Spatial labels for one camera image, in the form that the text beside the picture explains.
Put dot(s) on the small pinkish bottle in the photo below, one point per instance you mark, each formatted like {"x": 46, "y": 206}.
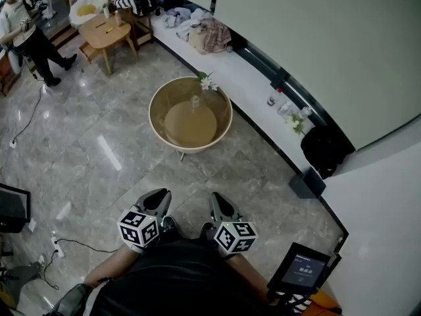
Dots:
{"x": 118, "y": 18}

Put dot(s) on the black white striped blanket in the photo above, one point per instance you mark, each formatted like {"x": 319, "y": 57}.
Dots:
{"x": 131, "y": 3}

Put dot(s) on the small dark bottle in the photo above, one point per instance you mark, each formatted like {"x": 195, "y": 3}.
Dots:
{"x": 158, "y": 12}

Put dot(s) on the person's right forearm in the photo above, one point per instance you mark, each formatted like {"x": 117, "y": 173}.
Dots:
{"x": 253, "y": 275}

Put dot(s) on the clear plastic bottle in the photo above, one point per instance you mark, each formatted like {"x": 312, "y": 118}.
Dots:
{"x": 305, "y": 112}
{"x": 284, "y": 109}

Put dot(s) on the pink white artificial flower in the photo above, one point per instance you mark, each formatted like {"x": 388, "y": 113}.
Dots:
{"x": 205, "y": 82}

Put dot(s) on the black white striped cushion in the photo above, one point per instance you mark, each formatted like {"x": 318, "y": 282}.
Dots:
{"x": 300, "y": 303}

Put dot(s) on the dark grey box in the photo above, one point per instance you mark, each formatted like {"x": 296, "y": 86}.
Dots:
{"x": 304, "y": 184}

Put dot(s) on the white floor socket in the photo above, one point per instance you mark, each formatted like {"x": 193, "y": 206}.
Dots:
{"x": 12, "y": 144}

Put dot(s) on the yellow marker pen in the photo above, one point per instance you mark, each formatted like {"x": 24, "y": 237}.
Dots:
{"x": 109, "y": 30}

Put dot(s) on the white bottle with red cap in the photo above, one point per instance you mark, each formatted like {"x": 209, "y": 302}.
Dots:
{"x": 274, "y": 98}

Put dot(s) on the black pen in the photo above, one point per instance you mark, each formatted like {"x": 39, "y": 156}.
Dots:
{"x": 100, "y": 25}

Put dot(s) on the person's black clothed body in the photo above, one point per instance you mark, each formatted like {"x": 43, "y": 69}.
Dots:
{"x": 181, "y": 275}

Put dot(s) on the white petal shaped chair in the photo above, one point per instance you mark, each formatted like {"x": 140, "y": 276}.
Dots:
{"x": 79, "y": 15}

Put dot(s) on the long white low bench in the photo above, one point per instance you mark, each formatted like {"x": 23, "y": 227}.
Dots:
{"x": 243, "y": 74}

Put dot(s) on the wooden frame chair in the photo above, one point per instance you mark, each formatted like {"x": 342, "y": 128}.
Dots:
{"x": 138, "y": 28}

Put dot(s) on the pale purple clothes pile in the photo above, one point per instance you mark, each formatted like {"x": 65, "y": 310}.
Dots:
{"x": 176, "y": 16}

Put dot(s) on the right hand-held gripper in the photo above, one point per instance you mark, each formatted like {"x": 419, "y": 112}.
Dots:
{"x": 235, "y": 237}

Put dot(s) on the round glass coffee table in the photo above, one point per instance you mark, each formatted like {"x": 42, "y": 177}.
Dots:
{"x": 159, "y": 110}

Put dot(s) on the beige tote bag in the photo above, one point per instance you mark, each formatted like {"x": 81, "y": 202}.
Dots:
{"x": 194, "y": 39}

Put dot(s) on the light wooden side table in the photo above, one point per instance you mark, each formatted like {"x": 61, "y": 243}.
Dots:
{"x": 102, "y": 35}

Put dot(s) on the orange seat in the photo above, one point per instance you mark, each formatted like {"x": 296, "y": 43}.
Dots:
{"x": 327, "y": 303}

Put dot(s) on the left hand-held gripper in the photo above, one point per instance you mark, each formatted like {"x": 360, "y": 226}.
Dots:
{"x": 138, "y": 230}

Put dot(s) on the white vase with flowers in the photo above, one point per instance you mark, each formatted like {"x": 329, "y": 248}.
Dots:
{"x": 107, "y": 11}

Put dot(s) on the black tablet screen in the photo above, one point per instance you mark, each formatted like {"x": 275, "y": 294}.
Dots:
{"x": 301, "y": 270}

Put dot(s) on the black monitor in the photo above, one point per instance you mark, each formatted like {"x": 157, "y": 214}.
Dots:
{"x": 13, "y": 206}

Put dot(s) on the white crumpled cloth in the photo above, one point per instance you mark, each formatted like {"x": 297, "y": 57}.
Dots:
{"x": 194, "y": 20}

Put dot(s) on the black backpack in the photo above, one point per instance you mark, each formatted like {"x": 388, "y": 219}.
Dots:
{"x": 324, "y": 150}

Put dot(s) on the white power strip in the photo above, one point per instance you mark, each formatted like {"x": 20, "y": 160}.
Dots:
{"x": 57, "y": 247}

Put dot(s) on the person's left forearm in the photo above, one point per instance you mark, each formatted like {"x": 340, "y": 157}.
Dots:
{"x": 108, "y": 268}

